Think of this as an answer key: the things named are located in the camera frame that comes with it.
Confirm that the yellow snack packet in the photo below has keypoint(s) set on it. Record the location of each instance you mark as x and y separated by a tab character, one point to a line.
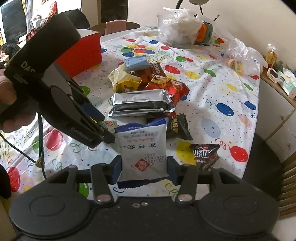
122	81

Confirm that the silver foil biscuit pack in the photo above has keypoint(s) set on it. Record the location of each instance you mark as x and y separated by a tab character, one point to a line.
142	102

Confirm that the dark brown chocolate packet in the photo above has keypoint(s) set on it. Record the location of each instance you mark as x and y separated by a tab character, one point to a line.
205	154

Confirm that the white blue snack packet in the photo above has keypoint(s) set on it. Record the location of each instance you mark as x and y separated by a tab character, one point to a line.
143	151

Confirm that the wooden chair with pink towel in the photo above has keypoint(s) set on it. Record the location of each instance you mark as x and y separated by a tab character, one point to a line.
114	27

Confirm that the white side cabinet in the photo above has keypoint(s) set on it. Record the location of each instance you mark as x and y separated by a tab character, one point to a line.
276	118

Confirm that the light blue snack packet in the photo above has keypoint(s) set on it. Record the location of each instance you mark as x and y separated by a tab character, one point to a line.
136	63

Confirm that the black sesame snack packet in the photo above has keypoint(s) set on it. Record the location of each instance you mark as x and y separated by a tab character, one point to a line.
177	127

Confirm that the red snack bag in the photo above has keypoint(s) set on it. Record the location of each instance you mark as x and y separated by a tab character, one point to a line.
176	89

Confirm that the amber bottle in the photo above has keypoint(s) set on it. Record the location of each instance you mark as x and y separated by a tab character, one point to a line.
272	55

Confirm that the white digital timer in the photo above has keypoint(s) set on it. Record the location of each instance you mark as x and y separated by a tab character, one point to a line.
273	75

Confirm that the red cardboard box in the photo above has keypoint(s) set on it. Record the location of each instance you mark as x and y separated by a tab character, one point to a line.
85	54

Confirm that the small clear plastic bag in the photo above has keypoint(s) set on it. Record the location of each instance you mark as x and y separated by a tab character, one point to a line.
244	60

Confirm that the silver desk lamp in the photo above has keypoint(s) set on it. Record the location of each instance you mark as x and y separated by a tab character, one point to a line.
199	3

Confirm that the large clear plastic bag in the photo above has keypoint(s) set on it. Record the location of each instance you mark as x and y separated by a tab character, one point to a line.
182	28

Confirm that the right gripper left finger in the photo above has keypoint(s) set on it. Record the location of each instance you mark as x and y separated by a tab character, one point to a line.
103	175

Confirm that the person's left hand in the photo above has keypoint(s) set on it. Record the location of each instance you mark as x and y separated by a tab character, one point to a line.
8	96

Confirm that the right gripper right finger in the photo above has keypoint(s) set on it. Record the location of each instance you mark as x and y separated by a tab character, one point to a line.
187	177

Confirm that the balloon birthday tablecloth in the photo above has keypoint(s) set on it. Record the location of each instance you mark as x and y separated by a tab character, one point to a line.
221	107

